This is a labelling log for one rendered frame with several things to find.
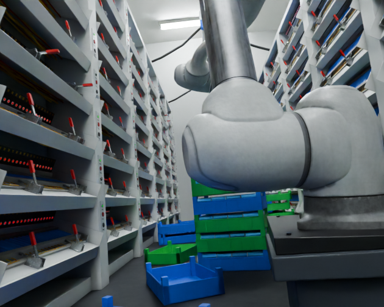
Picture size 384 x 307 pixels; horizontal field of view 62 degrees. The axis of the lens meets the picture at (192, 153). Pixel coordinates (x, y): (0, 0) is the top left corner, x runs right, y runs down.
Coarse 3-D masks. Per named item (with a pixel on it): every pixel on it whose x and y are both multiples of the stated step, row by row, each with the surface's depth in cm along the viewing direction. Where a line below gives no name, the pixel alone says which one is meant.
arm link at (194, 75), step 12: (252, 0) 99; (264, 0) 100; (252, 12) 103; (204, 48) 121; (192, 60) 128; (204, 60) 126; (180, 72) 133; (192, 72) 130; (204, 72) 130; (180, 84) 136; (192, 84) 134; (204, 84) 133
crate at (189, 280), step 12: (180, 264) 129; (192, 264) 128; (156, 276) 125; (168, 276) 126; (180, 276) 128; (192, 276) 128; (204, 276) 119; (216, 276) 103; (156, 288) 105; (168, 288) 97; (180, 288) 98; (192, 288) 99; (204, 288) 100; (216, 288) 101; (168, 300) 96; (180, 300) 97
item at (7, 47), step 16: (0, 16) 73; (0, 32) 74; (0, 48) 75; (16, 48) 80; (0, 64) 93; (16, 64) 97; (32, 64) 88; (16, 80) 106; (32, 80) 108; (48, 80) 97; (48, 96) 129; (64, 96) 109; (80, 96) 120
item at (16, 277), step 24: (0, 216) 91; (24, 216) 103; (48, 216) 119; (0, 240) 89; (24, 240) 96; (48, 240) 104; (72, 240) 115; (96, 240) 124; (0, 264) 65; (24, 264) 81; (48, 264) 86; (72, 264) 101; (0, 288) 65; (24, 288) 75
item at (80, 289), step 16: (112, 256) 169; (128, 256) 179; (112, 272) 149; (48, 288) 110; (64, 288) 108; (80, 288) 112; (16, 304) 93; (32, 304) 92; (48, 304) 90; (64, 304) 99
